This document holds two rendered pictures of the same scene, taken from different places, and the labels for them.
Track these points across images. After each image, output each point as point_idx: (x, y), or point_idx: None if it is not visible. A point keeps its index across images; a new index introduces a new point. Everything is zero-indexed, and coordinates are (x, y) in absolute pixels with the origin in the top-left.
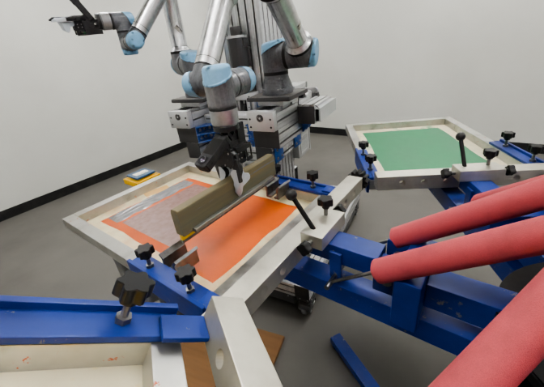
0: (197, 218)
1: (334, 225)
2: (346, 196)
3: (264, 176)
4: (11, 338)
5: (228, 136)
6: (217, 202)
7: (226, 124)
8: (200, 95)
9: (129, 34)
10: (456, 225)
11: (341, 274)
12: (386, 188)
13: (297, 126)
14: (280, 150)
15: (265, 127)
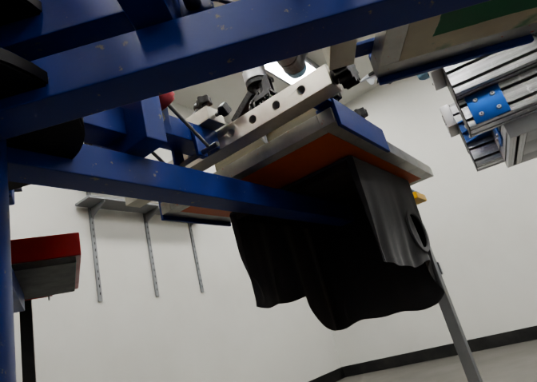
0: (227, 162)
1: (188, 118)
2: (276, 97)
3: (303, 121)
4: None
5: (253, 91)
6: (244, 149)
7: (244, 81)
8: (287, 72)
9: None
10: None
11: (173, 161)
12: (328, 57)
13: (532, 43)
14: (490, 100)
15: (429, 73)
